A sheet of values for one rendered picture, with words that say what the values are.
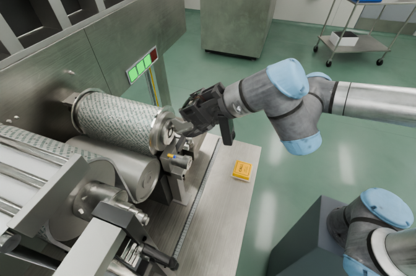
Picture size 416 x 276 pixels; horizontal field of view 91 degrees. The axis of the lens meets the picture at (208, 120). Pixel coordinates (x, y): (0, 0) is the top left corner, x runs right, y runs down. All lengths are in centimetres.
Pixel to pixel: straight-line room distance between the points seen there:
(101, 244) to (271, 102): 33
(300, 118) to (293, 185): 164
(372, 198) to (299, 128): 40
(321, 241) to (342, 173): 146
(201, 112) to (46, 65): 45
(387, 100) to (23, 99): 82
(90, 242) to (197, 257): 55
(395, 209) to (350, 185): 149
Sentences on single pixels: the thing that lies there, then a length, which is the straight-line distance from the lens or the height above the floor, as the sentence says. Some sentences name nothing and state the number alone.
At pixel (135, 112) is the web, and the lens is 59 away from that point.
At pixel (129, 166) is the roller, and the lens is 58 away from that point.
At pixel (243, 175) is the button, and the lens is 90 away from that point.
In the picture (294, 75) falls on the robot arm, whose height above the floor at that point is 150.
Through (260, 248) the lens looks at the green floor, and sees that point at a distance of 177.
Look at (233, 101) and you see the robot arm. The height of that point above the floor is 142.
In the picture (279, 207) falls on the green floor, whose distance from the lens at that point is 191.
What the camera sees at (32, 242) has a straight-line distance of 93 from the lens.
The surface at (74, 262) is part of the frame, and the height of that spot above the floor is 144.
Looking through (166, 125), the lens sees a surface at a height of 129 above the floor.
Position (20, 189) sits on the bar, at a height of 144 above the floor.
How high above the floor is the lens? 169
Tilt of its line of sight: 46 degrees down
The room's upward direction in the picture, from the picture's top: straight up
